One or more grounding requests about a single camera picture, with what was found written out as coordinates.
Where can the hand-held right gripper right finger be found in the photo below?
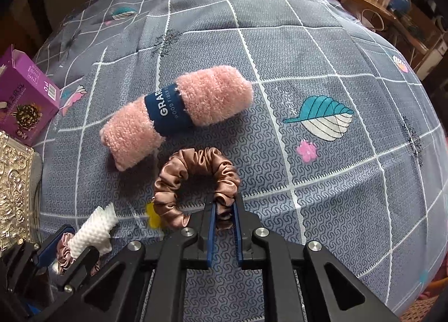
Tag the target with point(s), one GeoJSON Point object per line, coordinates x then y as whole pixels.
{"type": "Point", "coordinates": [239, 234]}

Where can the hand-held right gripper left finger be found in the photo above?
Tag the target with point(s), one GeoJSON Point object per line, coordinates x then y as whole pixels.
{"type": "Point", "coordinates": [211, 231]}

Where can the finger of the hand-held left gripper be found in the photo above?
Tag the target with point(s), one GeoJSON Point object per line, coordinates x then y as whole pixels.
{"type": "Point", "coordinates": [82, 266]}
{"type": "Point", "coordinates": [52, 243]}

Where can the small pink satin scrunchie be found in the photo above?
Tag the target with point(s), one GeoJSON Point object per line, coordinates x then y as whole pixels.
{"type": "Point", "coordinates": [64, 252]}

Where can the white foam net sleeve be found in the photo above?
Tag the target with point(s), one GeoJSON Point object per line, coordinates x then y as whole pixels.
{"type": "Point", "coordinates": [91, 231]}

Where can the brown satin scrunchie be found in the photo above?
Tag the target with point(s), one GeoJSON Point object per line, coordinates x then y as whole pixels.
{"type": "Point", "coordinates": [168, 196]}

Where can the pink towel navy band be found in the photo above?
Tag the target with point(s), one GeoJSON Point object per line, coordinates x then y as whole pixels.
{"type": "Point", "coordinates": [217, 94]}

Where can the gold embossed box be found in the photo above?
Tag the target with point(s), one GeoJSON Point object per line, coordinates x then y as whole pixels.
{"type": "Point", "coordinates": [14, 185]}

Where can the purple cardboard box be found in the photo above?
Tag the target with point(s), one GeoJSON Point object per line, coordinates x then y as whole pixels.
{"type": "Point", "coordinates": [31, 98]}

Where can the grey checked leaf-print blanket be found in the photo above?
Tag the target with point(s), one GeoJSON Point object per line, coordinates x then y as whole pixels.
{"type": "Point", "coordinates": [315, 63]}

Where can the woven rattan seat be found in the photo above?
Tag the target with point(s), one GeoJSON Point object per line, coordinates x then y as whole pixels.
{"type": "Point", "coordinates": [425, 306]}

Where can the wooden side shelf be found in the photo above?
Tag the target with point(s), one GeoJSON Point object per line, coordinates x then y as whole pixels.
{"type": "Point", "coordinates": [416, 35]}

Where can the blue cup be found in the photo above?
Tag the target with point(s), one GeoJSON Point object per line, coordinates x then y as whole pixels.
{"type": "Point", "coordinates": [400, 0]}

